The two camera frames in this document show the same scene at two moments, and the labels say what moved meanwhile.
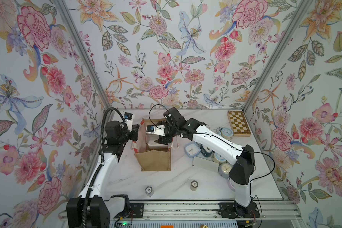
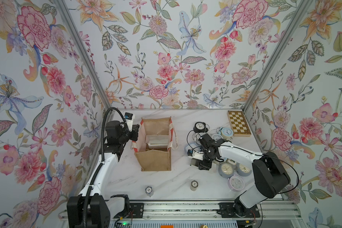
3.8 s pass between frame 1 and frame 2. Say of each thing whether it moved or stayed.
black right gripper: moved
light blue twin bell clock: stayed
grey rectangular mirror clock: stayed
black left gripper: stayed
